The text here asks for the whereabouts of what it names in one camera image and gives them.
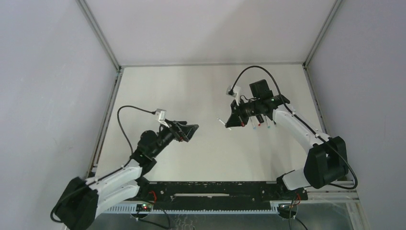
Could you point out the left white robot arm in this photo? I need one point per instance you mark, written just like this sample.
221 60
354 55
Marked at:
120 171

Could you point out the left controller board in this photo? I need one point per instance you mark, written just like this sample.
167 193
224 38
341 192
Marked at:
143 208

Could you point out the controller board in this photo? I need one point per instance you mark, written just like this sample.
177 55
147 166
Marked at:
287 208
143 208

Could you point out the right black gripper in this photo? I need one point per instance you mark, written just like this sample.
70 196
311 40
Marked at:
240 113

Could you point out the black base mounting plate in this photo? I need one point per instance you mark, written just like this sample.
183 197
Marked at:
217 196

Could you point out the right controller board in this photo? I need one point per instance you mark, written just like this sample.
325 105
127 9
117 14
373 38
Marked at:
287 208

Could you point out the white marker blue end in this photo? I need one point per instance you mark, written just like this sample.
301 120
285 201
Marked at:
267 122
253 123

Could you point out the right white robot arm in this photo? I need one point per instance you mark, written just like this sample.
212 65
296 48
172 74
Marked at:
326 159

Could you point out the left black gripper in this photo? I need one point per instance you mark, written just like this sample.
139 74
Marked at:
174 131

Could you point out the aluminium frame rail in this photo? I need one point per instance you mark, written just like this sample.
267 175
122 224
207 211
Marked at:
328 194

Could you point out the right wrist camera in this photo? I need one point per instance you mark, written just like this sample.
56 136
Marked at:
235 92

